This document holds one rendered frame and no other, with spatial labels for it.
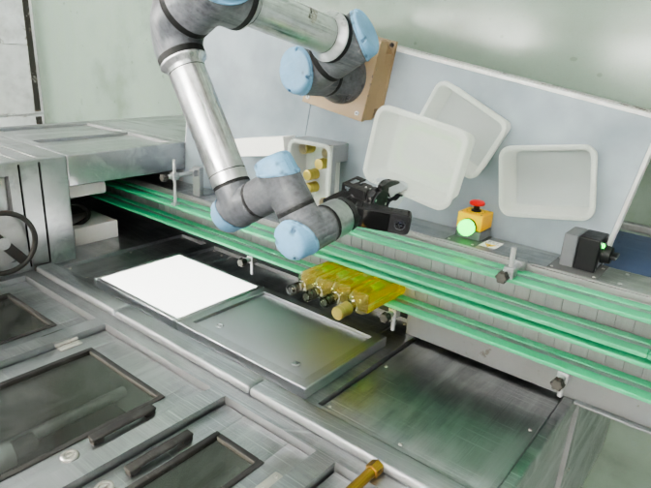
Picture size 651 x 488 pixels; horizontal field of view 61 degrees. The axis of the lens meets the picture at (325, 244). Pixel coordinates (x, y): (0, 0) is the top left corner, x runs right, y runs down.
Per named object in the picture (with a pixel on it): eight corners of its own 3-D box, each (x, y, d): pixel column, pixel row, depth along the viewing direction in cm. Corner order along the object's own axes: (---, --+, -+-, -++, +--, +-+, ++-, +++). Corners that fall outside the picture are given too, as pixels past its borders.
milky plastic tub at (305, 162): (302, 200, 191) (285, 205, 184) (305, 135, 183) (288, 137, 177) (343, 212, 180) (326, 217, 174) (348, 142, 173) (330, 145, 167)
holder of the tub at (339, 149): (303, 216, 193) (288, 220, 187) (307, 136, 183) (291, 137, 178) (343, 227, 183) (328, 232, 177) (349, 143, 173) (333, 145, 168)
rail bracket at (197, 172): (207, 196, 217) (158, 206, 201) (206, 153, 212) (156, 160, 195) (215, 198, 215) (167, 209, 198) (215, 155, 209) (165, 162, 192)
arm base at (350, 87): (329, 42, 158) (308, 38, 151) (373, 56, 151) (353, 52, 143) (317, 95, 164) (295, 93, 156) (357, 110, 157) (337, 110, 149)
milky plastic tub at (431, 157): (398, 101, 126) (377, 102, 120) (488, 130, 115) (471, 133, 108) (381, 173, 133) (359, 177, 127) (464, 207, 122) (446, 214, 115)
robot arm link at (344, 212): (343, 212, 103) (340, 250, 107) (358, 204, 106) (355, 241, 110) (313, 198, 107) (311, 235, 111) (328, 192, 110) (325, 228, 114)
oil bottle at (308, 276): (340, 271, 170) (293, 291, 155) (341, 254, 169) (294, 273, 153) (355, 276, 167) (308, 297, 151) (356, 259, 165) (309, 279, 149)
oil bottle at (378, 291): (387, 288, 160) (343, 311, 144) (390, 269, 158) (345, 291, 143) (405, 293, 157) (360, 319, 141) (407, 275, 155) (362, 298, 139)
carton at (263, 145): (245, 137, 202) (233, 138, 197) (294, 135, 187) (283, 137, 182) (247, 154, 203) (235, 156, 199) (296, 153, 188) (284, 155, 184)
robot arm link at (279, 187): (232, 176, 104) (258, 229, 104) (271, 151, 97) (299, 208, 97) (258, 167, 110) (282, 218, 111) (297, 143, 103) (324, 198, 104)
